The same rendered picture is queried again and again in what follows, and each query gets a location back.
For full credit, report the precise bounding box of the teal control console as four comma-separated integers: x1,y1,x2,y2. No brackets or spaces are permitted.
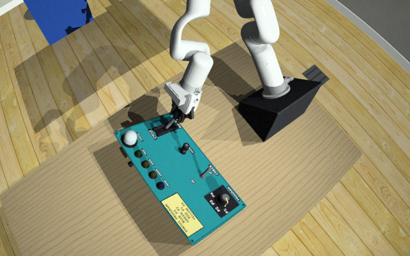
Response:
114,109,246,246

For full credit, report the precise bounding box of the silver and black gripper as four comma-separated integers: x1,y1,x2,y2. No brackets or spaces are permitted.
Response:
170,93,201,124

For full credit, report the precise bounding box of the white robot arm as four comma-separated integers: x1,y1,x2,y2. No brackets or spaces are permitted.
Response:
164,0,294,106

